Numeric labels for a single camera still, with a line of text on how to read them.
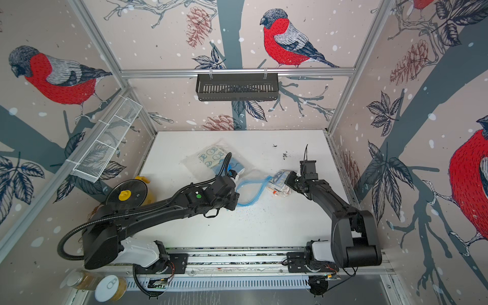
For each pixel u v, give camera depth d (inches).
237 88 41.9
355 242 16.8
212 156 42.0
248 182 33.2
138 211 17.9
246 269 28.7
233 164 40.6
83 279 24.8
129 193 31.4
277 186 35.6
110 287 25.4
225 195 24.2
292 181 32.0
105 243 15.5
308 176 27.5
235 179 28.7
